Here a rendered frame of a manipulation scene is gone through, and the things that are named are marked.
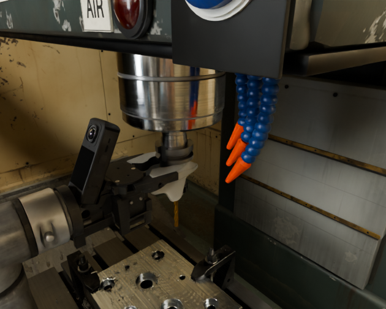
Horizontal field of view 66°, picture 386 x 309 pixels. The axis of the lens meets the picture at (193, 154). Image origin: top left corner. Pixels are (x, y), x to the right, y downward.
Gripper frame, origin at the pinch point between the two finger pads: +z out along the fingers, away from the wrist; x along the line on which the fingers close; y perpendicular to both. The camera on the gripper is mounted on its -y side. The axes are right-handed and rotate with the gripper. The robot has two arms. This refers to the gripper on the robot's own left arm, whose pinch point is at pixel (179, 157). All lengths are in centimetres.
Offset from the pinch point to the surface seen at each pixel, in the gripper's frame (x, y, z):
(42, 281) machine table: -36, 43, -20
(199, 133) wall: -84, 38, 81
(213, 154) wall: -72, 47, 81
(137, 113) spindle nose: 2.2, -9.8, -8.8
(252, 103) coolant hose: 16.8, -12.9, -3.3
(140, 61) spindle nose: 3.2, -16.6, -8.4
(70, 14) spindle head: 17.6, -21.3, -21.6
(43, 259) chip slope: -68, 62, -14
